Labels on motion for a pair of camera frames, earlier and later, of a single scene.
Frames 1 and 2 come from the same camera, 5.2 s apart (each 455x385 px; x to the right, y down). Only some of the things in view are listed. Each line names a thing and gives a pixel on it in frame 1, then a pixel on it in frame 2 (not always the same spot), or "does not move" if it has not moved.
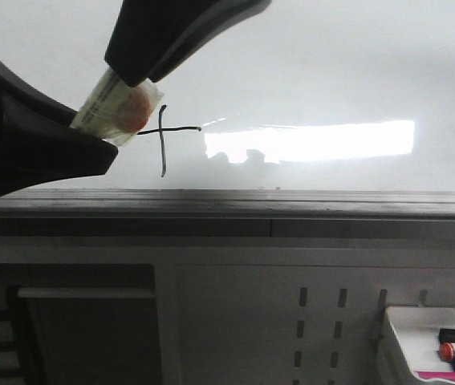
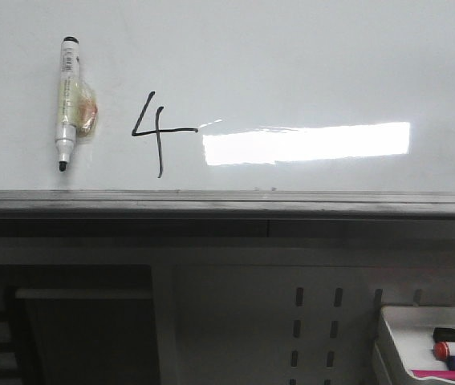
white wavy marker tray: [418, 329] does not move
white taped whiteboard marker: [115, 111] → [77, 109]
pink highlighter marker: [454, 376] does not move
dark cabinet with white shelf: [36, 323] does not move
